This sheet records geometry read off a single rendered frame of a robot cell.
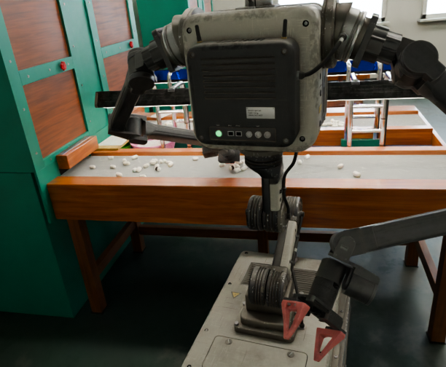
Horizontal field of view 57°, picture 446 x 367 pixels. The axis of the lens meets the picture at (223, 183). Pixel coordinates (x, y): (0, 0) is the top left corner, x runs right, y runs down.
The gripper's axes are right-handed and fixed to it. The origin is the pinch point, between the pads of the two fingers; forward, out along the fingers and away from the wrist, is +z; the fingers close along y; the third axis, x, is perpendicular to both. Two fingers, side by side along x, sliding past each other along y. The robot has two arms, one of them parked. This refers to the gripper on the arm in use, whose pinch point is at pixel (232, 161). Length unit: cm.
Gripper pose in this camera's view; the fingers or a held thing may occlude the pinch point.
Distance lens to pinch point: 199.7
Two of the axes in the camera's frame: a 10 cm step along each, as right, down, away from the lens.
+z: 2.2, 2.7, 9.4
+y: -9.7, 0.0, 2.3
